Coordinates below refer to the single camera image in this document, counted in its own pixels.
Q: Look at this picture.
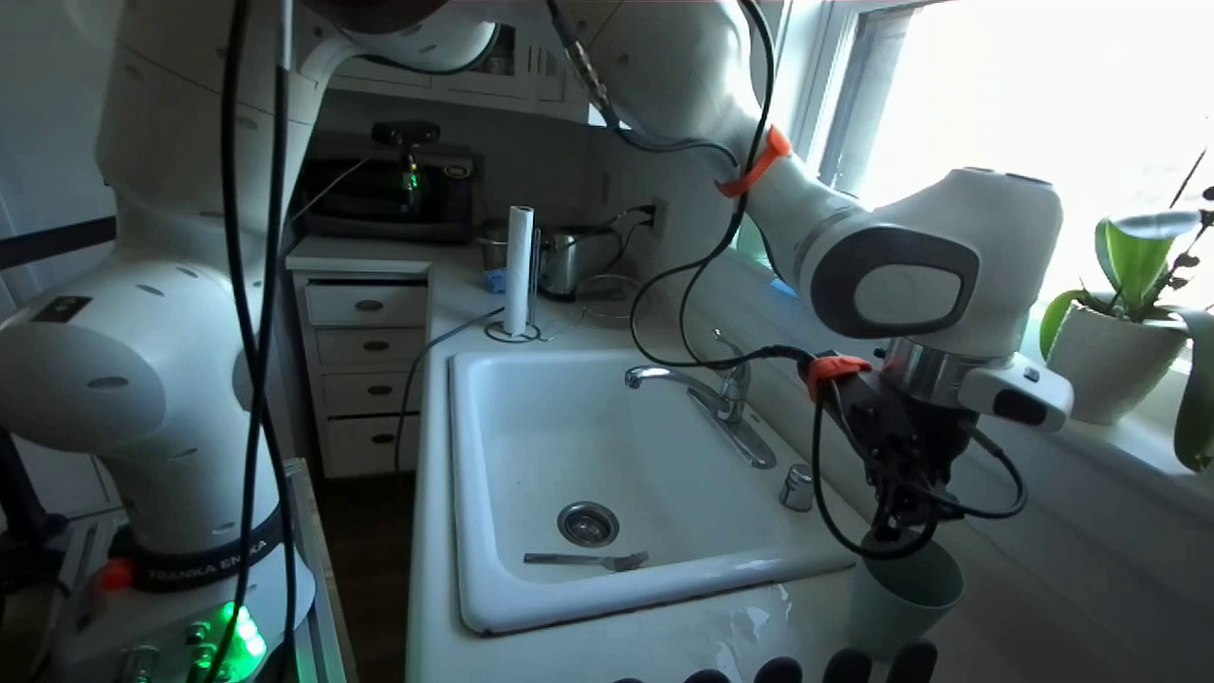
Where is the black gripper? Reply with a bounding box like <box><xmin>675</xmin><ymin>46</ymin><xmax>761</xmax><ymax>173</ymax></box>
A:
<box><xmin>830</xmin><ymin>371</ymin><xmax>975</xmax><ymax>547</ymax></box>

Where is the light green plastic cup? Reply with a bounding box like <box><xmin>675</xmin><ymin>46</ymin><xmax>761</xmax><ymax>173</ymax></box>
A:
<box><xmin>846</xmin><ymin>543</ymin><xmax>965</xmax><ymax>660</ymax></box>

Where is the white ceramic sink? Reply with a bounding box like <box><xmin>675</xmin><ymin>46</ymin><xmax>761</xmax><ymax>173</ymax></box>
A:
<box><xmin>446</xmin><ymin>350</ymin><xmax>851</xmax><ymax>633</ymax></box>

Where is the steel sink drain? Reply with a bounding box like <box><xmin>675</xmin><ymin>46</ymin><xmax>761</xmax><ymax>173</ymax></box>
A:
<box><xmin>558</xmin><ymin>501</ymin><xmax>617</xmax><ymax>547</ymax></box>

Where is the chrome faucet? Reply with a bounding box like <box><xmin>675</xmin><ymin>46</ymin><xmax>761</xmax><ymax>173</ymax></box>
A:
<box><xmin>623</xmin><ymin>366</ymin><xmax>779</xmax><ymax>471</ymax></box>

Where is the potted green plant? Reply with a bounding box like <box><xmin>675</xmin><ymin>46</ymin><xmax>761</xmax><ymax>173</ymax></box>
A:
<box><xmin>1037</xmin><ymin>207</ymin><xmax>1214</xmax><ymax>471</ymax></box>

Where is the silver spoon left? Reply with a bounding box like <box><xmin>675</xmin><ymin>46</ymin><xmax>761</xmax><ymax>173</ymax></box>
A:
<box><xmin>523</xmin><ymin>549</ymin><xmax>649</xmax><ymax>575</ymax></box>

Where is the steel kettle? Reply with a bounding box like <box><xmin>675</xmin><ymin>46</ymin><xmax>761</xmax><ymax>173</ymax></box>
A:
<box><xmin>540</xmin><ymin>223</ymin><xmax>623</xmax><ymax>302</ymax></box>

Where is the black toaster oven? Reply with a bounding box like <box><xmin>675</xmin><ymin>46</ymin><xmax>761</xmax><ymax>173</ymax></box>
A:
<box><xmin>292</xmin><ymin>123</ymin><xmax>482</xmax><ymax>242</ymax></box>

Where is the white drawer cabinet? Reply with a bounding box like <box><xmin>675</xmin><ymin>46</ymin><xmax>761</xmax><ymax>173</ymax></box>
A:
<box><xmin>286</xmin><ymin>241</ymin><xmax>429</xmax><ymax>480</ymax></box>

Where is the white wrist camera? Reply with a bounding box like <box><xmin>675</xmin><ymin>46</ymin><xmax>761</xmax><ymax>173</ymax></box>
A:
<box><xmin>960</xmin><ymin>356</ymin><xmax>1075</xmax><ymax>431</ymax></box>

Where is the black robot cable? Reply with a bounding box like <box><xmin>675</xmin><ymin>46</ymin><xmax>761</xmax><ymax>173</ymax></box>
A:
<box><xmin>201</xmin><ymin>0</ymin><xmax>307</xmax><ymax>683</ymax></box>

